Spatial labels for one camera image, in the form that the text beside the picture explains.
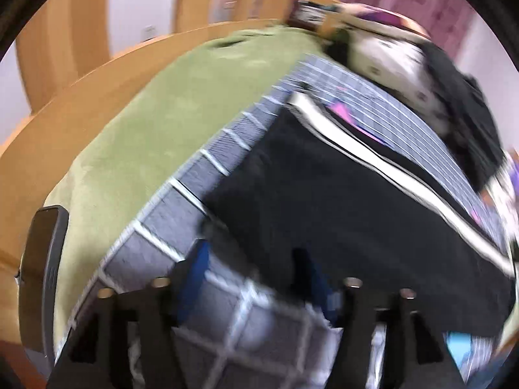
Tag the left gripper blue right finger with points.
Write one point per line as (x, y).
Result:
(311, 286)

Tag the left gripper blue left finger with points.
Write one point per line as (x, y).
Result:
(192, 272)

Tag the black pants with white stripe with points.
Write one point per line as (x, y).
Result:
(362, 210)

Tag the green blanket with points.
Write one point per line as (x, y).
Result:
(179, 110)

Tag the black garment on pillows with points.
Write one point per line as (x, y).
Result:
(473, 138)

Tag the white floral pillow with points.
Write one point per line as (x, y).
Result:
(398, 66)

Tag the purple patterned pillow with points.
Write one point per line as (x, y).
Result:
(382, 21)

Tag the black phone on mount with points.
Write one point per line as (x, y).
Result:
(37, 279)

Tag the wooden bed frame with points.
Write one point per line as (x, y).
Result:
(45, 145)

